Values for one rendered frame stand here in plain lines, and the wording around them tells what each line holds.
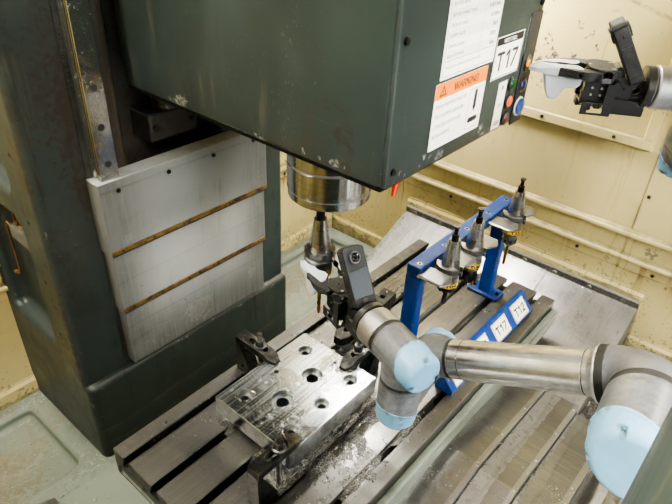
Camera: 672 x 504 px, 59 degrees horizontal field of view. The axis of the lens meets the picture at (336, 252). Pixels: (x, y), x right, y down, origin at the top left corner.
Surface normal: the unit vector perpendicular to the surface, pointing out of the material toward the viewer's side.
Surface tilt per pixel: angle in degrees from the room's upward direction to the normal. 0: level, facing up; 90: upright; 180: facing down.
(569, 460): 8
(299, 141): 90
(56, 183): 90
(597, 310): 24
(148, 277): 90
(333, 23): 90
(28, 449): 0
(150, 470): 0
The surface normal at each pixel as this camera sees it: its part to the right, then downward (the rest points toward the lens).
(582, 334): -0.22, -0.59
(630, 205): -0.65, 0.40
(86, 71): 0.76, 0.39
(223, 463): 0.04, -0.83
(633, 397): -0.29, -0.90
